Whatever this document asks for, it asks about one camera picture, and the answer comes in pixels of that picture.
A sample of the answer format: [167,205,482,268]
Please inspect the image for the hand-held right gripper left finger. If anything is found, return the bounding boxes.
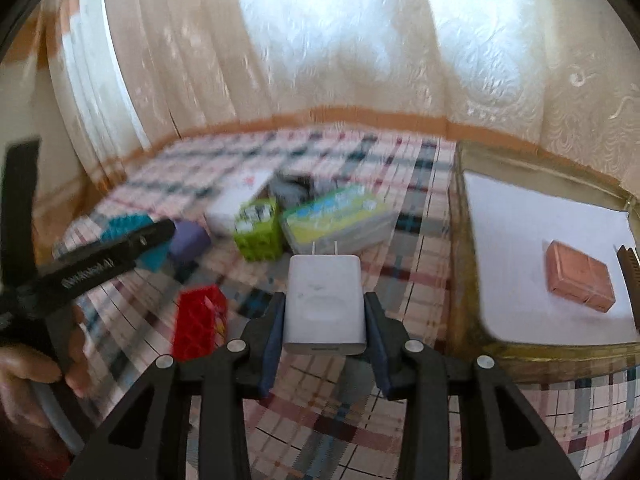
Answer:
[62,291,288,480]

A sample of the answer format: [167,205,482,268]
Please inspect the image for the purple toy block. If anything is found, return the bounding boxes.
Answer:
[167,220,212,263]

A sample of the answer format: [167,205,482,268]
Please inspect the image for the crumpled dark wrapper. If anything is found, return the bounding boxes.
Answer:
[270,174,316,208]

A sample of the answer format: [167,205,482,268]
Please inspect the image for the cream patterned curtain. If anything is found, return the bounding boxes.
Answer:
[30,0,640,201]

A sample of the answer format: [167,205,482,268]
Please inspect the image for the green toy block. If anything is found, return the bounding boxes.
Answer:
[234,197,285,261]

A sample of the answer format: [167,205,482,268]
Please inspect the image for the teal toy block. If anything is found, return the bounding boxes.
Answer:
[100,212,171,273]

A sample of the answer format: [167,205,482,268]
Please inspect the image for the pink flat box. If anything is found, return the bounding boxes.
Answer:
[544,240,617,313]

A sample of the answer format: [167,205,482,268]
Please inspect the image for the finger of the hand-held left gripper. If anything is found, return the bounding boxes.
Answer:
[0,139,42,286]
[36,219,177,313]

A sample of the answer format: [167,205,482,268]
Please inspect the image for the person's left hand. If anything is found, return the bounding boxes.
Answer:
[0,305,95,431]

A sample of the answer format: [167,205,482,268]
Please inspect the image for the grey cable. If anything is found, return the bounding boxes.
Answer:
[27,377,86,457]

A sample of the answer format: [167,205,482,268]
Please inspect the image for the yellow green tissue pack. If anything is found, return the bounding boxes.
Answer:
[280,183,401,255]

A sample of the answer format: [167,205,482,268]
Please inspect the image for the white wall charger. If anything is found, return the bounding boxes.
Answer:
[282,241,368,357]

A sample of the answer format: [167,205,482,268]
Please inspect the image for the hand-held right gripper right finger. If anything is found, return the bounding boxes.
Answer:
[363,291,583,480]

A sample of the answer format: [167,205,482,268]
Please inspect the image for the red toy block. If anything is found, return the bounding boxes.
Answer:
[171,284,228,363]

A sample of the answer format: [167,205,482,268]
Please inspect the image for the white paper liner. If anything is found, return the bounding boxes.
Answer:
[464,170,640,348]

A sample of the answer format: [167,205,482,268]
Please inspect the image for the white cardboard box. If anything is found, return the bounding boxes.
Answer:
[204,167,275,236]

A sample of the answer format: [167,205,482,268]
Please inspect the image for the gold metal tray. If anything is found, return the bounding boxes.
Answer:
[452,142,640,376]

